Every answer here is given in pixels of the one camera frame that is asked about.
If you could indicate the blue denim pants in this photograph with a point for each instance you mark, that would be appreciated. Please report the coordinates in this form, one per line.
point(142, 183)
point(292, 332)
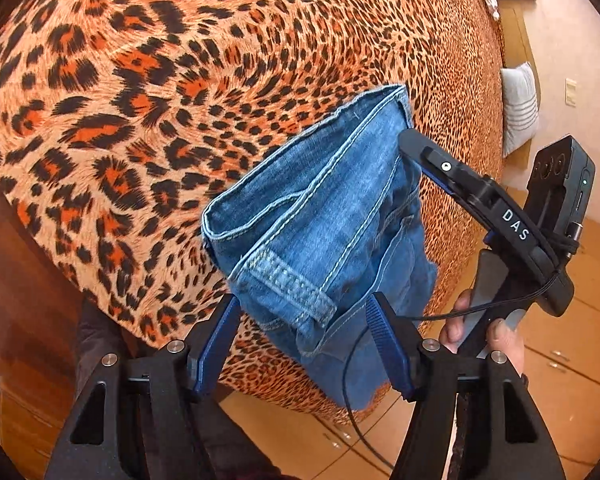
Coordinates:
point(325, 240)

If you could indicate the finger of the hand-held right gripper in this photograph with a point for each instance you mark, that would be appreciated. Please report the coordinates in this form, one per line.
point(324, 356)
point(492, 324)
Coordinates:
point(442, 165)

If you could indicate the dark wooden bed frame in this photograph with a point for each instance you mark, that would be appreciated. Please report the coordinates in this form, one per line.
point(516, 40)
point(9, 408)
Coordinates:
point(25, 310)

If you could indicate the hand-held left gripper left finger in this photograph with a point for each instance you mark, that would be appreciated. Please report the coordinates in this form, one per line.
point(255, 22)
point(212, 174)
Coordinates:
point(219, 342)

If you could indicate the person's right hand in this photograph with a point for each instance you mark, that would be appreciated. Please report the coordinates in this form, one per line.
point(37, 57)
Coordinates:
point(508, 346)

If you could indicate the light wooden wardrobe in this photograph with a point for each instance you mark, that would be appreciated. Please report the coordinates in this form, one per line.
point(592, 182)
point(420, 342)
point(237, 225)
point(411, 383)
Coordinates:
point(570, 400)

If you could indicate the beige wall switch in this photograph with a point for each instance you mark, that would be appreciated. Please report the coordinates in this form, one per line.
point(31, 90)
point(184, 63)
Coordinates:
point(571, 93)

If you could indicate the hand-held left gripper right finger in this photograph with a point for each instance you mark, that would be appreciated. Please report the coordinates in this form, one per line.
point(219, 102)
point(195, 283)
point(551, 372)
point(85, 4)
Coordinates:
point(386, 347)

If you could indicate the light striped pillow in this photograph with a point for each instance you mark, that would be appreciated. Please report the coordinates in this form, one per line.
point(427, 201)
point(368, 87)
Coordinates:
point(520, 110)

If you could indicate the leopard print blanket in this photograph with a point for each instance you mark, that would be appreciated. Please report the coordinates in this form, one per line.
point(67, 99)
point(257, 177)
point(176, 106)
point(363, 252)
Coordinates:
point(155, 110)

